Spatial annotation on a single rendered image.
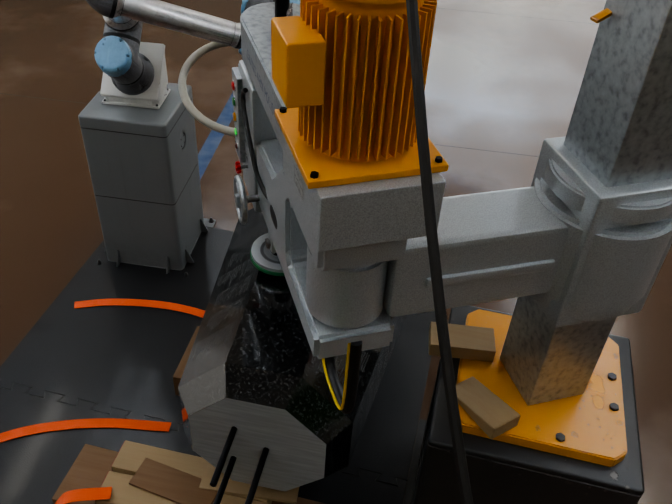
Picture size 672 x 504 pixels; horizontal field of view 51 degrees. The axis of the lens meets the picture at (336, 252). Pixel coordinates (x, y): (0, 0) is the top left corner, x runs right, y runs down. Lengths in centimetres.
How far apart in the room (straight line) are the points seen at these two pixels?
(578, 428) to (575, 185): 79
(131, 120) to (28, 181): 141
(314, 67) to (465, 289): 71
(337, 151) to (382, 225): 17
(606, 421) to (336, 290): 100
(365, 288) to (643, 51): 74
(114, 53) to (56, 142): 183
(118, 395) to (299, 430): 118
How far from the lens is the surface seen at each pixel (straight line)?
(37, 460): 305
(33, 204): 432
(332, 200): 129
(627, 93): 160
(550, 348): 201
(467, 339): 224
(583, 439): 217
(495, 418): 207
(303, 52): 122
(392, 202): 134
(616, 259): 175
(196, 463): 267
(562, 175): 173
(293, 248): 182
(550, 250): 173
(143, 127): 322
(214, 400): 218
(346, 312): 161
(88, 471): 285
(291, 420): 214
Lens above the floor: 242
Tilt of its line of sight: 40 degrees down
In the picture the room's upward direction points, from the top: 4 degrees clockwise
